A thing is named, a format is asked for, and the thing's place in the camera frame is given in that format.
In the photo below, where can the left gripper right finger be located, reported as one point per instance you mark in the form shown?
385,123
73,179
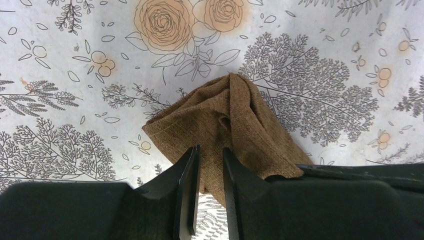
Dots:
377,202

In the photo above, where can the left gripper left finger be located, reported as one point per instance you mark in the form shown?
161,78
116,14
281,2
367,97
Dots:
165,208

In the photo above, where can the brown cloth napkin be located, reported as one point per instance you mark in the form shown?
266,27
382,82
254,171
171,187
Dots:
227,112

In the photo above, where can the floral tablecloth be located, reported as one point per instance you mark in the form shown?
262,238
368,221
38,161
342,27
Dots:
80,78

